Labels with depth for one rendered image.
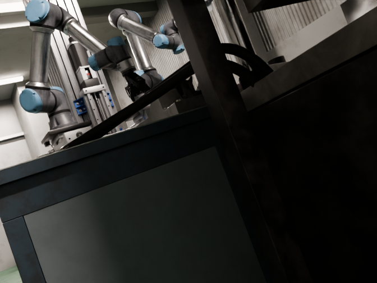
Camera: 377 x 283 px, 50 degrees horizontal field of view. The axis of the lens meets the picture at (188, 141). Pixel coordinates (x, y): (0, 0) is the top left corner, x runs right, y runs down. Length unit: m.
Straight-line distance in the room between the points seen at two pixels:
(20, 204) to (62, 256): 0.17
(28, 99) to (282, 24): 3.43
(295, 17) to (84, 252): 4.01
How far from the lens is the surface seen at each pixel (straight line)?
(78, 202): 1.13
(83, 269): 1.14
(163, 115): 1.48
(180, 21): 0.95
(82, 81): 2.39
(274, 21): 4.97
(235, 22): 1.20
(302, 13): 4.70
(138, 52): 2.53
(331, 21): 4.47
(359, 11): 1.42
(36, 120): 8.40
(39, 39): 2.08
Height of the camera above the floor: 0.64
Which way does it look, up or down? 3 degrees up
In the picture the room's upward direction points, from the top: 21 degrees counter-clockwise
